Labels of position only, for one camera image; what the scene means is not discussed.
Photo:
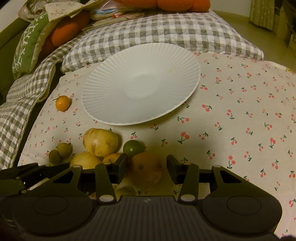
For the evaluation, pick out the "orange mandarin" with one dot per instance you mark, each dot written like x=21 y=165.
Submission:
x=145 y=170

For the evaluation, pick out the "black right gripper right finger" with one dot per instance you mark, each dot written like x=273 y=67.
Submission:
x=187 y=175

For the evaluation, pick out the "floral beige cloth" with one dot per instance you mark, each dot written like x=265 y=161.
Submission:
x=54 y=9

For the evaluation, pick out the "orange plush pumpkin pillow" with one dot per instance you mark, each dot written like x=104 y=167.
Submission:
x=196 y=6

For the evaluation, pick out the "green patterned curtain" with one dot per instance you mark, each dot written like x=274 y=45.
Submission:
x=262 y=13

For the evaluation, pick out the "small orange tomato with stem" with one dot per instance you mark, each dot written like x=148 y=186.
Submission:
x=62 y=103

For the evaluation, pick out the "small orange fruit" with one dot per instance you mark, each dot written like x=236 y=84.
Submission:
x=111 y=158

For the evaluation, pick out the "green embroidered pillow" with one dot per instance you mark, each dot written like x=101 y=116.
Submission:
x=35 y=39

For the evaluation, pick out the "white fluted paper plate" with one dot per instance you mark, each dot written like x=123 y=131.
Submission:
x=140 y=84

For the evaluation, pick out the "stack of books and papers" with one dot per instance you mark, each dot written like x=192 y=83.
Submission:
x=105 y=18

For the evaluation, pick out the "orange plush pillow left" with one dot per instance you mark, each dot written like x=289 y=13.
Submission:
x=64 y=31

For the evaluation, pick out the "dark green sofa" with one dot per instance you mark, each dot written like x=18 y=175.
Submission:
x=10 y=37

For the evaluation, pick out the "green tomato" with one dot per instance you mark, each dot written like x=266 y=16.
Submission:
x=133 y=147

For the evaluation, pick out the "cherry print white cloth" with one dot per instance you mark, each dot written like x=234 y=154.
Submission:
x=241 y=116

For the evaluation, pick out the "small olive green fruit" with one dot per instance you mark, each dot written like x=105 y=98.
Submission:
x=64 y=149

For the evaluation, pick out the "grey checked cushion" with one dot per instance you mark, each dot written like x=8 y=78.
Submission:
x=196 y=32

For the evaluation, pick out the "wooden shelf unit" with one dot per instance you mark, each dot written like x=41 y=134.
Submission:
x=284 y=21

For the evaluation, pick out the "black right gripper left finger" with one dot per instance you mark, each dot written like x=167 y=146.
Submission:
x=108 y=174

